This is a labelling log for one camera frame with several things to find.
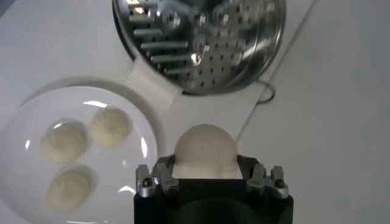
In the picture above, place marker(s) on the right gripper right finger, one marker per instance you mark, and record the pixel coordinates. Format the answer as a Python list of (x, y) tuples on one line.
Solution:
[(259, 182)]

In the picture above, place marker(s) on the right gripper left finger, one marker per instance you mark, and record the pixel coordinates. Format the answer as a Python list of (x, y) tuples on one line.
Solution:
[(166, 184)]

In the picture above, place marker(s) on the white steamed baozi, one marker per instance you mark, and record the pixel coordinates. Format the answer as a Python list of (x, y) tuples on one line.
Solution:
[(109, 126), (70, 188), (205, 149), (62, 141)]

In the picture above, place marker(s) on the stainless steel steamer basket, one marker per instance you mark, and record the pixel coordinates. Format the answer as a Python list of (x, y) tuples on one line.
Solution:
[(213, 45)]

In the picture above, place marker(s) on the white round plate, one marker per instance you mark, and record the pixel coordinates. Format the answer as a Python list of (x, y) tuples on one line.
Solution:
[(128, 170)]

